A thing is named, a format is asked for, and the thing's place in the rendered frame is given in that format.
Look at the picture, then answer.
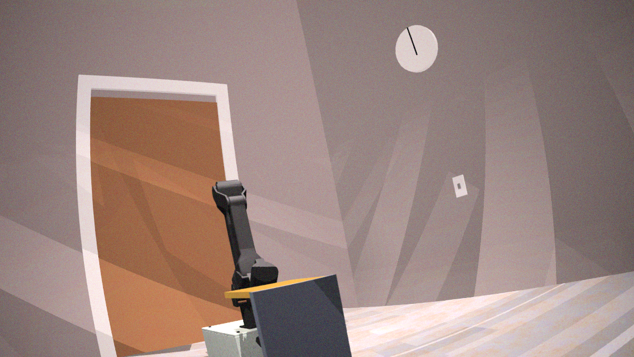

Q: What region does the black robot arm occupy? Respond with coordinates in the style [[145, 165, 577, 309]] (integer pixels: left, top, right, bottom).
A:
[[212, 180, 279, 329]]

